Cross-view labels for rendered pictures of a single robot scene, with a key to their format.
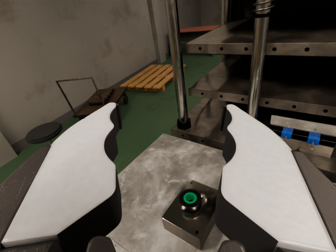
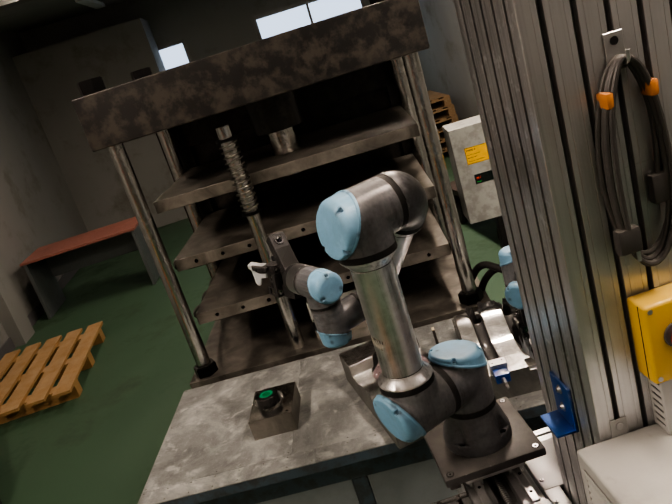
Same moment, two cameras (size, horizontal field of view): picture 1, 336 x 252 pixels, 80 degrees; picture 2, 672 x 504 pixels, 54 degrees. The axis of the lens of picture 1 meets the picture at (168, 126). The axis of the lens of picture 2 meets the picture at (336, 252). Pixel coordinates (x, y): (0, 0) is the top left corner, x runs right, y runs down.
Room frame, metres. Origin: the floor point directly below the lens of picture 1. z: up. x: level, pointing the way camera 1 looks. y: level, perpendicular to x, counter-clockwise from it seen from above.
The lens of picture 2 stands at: (-1.41, 0.79, 1.96)
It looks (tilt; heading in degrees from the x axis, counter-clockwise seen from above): 18 degrees down; 326
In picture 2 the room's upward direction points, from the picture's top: 18 degrees counter-clockwise
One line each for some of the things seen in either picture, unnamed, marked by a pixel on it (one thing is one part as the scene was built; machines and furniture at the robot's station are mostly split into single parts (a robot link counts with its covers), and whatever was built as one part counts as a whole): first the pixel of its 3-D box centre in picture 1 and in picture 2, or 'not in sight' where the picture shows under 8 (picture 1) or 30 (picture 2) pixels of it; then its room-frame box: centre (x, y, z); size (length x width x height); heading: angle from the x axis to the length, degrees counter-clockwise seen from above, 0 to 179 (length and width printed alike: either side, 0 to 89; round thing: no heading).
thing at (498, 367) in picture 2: not in sight; (502, 377); (-0.21, -0.46, 0.89); 0.13 x 0.05 x 0.05; 140
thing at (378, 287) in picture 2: not in sight; (388, 315); (-0.45, 0.07, 1.41); 0.15 x 0.12 x 0.55; 83
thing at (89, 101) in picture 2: not in sight; (272, 104); (1.02, -0.78, 1.75); 1.30 x 0.84 x 0.61; 50
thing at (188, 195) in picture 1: (190, 200); (267, 398); (0.46, -0.04, 0.89); 0.08 x 0.08 x 0.04
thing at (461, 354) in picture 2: not in sight; (458, 374); (-0.47, -0.06, 1.20); 0.13 x 0.12 x 0.14; 83
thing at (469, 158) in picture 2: not in sight; (517, 280); (0.36, -1.29, 0.74); 0.30 x 0.22 x 1.47; 50
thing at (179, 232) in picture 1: (194, 210); (275, 409); (0.46, -0.05, 0.84); 0.20 x 0.15 x 0.07; 140
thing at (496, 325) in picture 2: not in sight; (502, 337); (-0.04, -0.68, 0.87); 0.50 x 0.26 x 0.14; 140
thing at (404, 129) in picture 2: not in sight; (290, 154); (1.06, -0.82, 1.52); 1.10 x 0.70 x 0.05; 50
